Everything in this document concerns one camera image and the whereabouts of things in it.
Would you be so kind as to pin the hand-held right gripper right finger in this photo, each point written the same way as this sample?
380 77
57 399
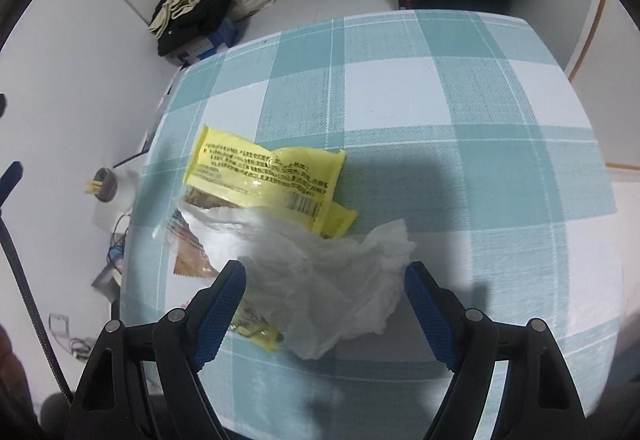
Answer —
430 315

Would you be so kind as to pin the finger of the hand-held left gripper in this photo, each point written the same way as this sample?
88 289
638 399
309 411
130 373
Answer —
10 182

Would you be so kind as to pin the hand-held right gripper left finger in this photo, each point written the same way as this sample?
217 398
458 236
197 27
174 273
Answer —
220 315

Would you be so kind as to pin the brown patterned snack wrapper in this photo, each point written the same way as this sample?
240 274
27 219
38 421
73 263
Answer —
192 257

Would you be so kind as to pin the white tissue paper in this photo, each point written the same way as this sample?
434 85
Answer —
320 275

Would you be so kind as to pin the yellow printed snack wrapper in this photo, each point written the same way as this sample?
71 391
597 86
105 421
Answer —
260 170

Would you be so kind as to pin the person's left forearm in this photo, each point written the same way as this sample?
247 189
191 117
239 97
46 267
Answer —
12 380

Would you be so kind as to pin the grey cup with sticks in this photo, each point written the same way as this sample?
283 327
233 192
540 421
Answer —
106 187

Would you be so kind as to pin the white bowl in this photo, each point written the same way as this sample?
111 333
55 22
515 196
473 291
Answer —
127 195

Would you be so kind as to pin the blue box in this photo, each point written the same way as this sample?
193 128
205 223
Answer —
220 38

